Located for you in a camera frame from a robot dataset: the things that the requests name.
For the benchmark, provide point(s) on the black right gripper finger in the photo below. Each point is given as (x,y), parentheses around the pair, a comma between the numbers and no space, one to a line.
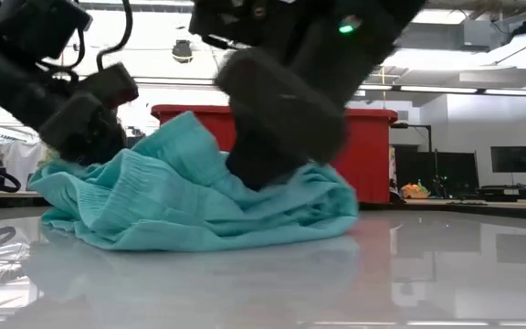
(263,164)

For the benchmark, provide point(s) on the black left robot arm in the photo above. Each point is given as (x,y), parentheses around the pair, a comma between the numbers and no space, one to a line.
(7,68)

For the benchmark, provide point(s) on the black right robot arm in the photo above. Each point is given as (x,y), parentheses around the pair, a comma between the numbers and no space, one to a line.
(372,50)

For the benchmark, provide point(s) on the red plastic bin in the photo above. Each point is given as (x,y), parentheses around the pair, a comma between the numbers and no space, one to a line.
(372,155)

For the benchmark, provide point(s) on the white hanging sheet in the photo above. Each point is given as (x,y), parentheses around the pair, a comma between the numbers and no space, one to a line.
(23,162)

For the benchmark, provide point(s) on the wooden workbench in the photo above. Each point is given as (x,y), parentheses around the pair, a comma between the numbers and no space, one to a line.
(496,203)
(3,195)

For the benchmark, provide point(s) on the orange cloth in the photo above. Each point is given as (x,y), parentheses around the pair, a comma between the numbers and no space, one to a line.
(411,191)

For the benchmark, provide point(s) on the long ceiling light strip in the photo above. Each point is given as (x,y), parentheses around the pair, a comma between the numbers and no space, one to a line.
(436,89)

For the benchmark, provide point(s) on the large black screen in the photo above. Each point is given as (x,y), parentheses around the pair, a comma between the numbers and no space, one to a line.
(455,171)

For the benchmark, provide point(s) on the black monitor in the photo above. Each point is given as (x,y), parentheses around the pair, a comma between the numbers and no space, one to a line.
(514,160)

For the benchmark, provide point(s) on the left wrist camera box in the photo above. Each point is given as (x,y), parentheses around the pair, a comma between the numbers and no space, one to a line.
(110,87)

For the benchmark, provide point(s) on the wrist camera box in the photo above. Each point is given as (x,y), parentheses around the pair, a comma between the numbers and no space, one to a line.
(110,87)
(245,20)

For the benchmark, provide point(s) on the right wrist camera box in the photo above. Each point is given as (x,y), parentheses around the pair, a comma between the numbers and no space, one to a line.
(245,20)

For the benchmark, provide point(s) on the black ceiling dome camera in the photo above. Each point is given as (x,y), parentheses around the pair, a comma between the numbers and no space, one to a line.
(182,50)

